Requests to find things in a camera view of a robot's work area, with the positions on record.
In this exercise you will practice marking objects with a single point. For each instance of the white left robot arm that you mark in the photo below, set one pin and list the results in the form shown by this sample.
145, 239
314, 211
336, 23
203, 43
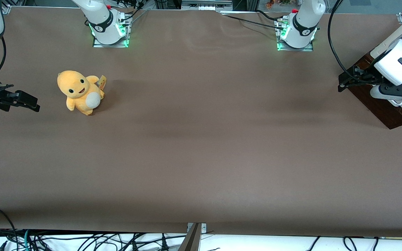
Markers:
303, 24

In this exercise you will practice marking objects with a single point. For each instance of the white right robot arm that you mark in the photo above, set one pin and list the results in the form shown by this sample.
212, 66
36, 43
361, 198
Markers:
103, 24

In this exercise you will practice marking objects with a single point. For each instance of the dark wooden drawer cabinet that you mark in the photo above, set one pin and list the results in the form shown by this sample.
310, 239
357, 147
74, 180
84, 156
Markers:
396, 122

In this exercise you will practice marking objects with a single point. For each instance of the yellow plush toy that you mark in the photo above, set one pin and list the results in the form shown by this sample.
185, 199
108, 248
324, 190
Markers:
79, 90

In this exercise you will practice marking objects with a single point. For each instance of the yellow paper tag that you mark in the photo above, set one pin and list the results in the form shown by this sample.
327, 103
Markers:
102, 81

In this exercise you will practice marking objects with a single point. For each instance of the small orange object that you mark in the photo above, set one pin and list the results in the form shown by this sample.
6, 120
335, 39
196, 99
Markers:
270, 4

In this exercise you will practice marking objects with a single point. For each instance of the brown table cover sheet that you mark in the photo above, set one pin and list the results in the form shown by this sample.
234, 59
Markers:
201, 139

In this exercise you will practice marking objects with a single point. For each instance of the grey power strip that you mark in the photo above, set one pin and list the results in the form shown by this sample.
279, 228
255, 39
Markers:
206, 5

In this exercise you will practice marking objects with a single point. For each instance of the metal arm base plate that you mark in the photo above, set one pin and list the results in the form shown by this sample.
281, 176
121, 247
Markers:
295, 49
110, 45

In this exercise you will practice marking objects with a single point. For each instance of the silver metal bracket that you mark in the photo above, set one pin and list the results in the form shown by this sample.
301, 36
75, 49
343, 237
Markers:
203, 227

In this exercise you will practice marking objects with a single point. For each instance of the grey mount bar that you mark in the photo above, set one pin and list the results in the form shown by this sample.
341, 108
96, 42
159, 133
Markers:
191, 240

